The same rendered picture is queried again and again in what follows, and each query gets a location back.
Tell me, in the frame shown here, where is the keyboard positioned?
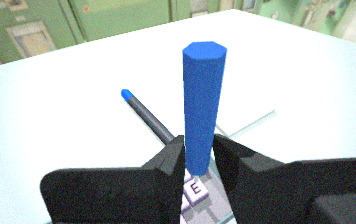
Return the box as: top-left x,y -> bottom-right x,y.
180,154 -> 235,224

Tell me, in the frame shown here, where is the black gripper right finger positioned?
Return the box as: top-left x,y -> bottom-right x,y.
212,133 -> 356,224

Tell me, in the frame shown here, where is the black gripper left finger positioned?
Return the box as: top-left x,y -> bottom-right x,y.
39,135 -> 186,224

